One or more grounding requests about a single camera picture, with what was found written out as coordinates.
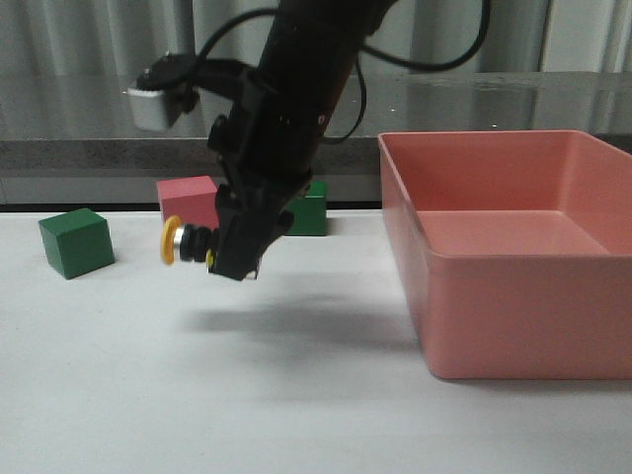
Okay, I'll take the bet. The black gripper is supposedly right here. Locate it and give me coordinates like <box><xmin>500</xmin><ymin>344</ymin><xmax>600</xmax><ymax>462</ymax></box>
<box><xmin>206</xmin><ymin>68</ymin><xmax>350</xmax><ymax>280</ymax></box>

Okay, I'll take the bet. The yellow push button switch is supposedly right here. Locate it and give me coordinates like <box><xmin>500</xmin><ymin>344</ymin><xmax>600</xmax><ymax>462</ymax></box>
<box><xmin>160</xmin><ymin>215</ymin><xmax>219</xmax><ymax>270</ymax></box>

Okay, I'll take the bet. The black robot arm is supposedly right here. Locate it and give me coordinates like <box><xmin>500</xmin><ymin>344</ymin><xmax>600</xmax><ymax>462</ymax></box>
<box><xmin>208</xmin><ymin>1</ymin><xmax>392</xmax><ymax>280</ymax></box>

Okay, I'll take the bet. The pink wooden cube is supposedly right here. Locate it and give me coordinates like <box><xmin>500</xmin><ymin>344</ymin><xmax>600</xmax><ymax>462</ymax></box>
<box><xmin>156</xmin><ymin>176</ymin><xmax>218</xmax><ymax>229</ymax></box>

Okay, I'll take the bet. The right green wooden cube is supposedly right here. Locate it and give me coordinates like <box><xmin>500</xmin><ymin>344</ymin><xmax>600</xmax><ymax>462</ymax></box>
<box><xmin>286</xmin><ymin>181</ymin><xmax>328</xmax><ymax>237</ymax></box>

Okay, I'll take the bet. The green wooden cube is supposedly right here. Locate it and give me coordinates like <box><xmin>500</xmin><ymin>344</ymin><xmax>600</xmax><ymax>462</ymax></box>
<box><xmin>39</xmin><ymin>208</ymin><xmax>116</xmax><ymax>279</ymax></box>
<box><xmin>286</xmin><ymin>181</ymin><xmax>328</xmax><ymax>237</ymax></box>

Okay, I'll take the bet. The left green wooden cube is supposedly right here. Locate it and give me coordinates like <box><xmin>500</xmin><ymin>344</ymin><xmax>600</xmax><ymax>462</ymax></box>
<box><xmin>39</xmin><ymin>208</ymin><xmax>116</xmax><ymax>279</ymax></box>

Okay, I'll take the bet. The grey stone counter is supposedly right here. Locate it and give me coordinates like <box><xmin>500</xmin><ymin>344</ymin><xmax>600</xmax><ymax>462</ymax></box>
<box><xmin>1</xmin><ymin>72</ymin><xmax>631</xmax><ymax>210</ymax></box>

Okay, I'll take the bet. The pink plastic bin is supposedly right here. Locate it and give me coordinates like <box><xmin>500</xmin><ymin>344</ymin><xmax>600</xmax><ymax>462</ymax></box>
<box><xmin>378</xmin><ymin>130</ymin><xmax>631</xmax><ymax>379</ymax></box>

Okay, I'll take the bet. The grey curtain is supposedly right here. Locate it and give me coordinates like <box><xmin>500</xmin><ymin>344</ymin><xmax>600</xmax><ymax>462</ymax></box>
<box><xmin>1</xmin><ymin>1</ymin><xmax>631</xmax><ymax>76</ymax></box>

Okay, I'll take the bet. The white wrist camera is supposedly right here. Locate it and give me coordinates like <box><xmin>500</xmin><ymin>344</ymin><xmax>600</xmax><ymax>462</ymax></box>
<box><xmin>126</xmin><ymin>52</ymin><xmax>201</xmax><ymax>132</ymax></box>

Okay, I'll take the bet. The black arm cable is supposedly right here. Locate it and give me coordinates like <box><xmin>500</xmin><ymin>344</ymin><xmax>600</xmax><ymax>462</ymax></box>
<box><xmin>195</xmin><ymin>0</ymin><xmax>493</xmax><ymax>145</ymax></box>

